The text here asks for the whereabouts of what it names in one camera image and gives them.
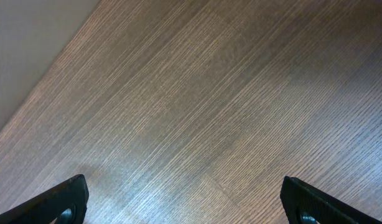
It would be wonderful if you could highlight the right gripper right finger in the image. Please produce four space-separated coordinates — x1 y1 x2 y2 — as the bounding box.
280 176 382 224

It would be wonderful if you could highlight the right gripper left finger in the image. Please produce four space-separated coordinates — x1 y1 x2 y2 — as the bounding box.
0 174 89 224

